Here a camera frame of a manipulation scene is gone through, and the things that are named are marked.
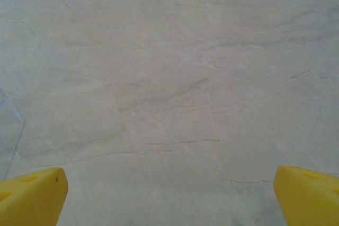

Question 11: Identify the clear acrylic tray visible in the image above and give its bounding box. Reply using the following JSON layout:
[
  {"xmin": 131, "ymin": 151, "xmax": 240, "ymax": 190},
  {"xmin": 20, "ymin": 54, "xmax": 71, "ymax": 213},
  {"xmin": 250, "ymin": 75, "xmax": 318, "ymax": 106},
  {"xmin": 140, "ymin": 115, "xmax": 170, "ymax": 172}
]
[{"xmin": 0, "ymin": 85, "xmax": 26, "ymax": 182}]

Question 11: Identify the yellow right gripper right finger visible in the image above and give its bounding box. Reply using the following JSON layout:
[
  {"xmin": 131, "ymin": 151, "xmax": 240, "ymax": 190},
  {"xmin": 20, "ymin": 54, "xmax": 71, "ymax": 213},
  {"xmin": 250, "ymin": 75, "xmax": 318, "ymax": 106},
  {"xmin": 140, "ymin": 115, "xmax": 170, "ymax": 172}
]
[{"xmin": 273, "ymin": 165, "xmax": 339, "ymax": 226}]

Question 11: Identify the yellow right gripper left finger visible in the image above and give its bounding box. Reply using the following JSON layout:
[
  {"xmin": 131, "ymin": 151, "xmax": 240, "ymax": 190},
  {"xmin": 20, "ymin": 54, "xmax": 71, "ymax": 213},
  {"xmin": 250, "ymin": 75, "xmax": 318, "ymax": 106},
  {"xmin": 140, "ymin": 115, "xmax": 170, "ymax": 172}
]
[{"xmin": 0, "ymin": 167, "xmax": 69, "ymax": 226}]

